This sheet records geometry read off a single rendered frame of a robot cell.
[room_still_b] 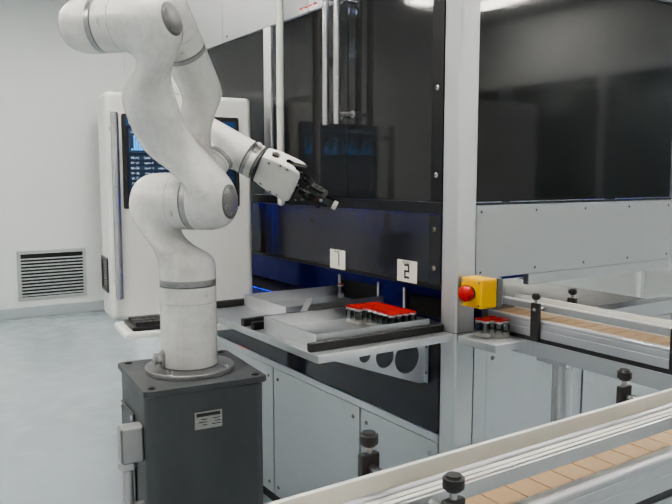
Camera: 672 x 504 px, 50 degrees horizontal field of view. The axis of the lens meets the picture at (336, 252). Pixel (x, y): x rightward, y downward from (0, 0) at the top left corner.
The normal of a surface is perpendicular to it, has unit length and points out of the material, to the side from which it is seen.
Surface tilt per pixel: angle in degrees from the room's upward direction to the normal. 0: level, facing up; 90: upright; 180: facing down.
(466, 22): 90
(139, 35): 122
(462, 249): 90
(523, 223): 90
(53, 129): 90
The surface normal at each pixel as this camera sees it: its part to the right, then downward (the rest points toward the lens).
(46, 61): 0.55, 0.09
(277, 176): -0.29, 0.57
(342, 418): -0.83, 0.06
